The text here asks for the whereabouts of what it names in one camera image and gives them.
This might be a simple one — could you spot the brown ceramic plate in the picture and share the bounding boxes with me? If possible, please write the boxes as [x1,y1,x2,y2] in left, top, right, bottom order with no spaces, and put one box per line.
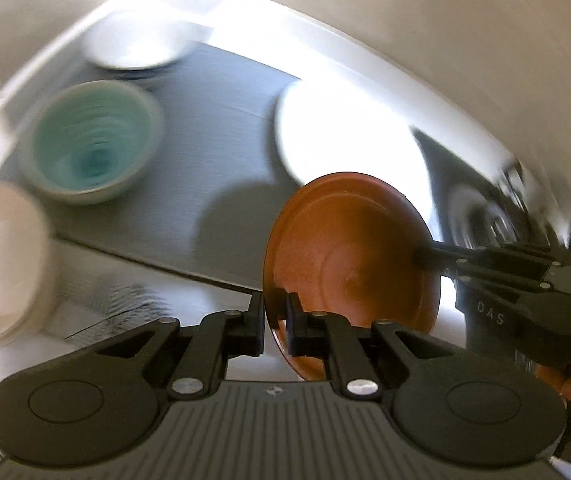
[262,172,441,380]

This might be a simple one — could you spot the teal glazed bowl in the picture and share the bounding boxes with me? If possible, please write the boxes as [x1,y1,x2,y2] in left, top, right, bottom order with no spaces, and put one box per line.
[17,80,166,205]

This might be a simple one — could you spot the white stacked bowls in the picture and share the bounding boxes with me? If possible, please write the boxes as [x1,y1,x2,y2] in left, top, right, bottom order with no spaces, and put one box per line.
[0,181,60,345]

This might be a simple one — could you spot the black white patterned cloth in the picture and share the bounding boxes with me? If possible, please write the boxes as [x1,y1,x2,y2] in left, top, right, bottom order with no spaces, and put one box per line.
[43,278,171,347]

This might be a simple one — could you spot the grey fabric mat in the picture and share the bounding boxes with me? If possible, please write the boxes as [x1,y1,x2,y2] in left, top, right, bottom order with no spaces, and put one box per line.
[39,46,299,289]

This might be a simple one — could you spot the white floral plate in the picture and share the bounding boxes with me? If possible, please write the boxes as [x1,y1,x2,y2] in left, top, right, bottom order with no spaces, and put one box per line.
[274,80,429,194]

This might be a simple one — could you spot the white plate at back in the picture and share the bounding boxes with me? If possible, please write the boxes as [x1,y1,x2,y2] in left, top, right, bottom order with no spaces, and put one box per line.
[84,14,204,70]

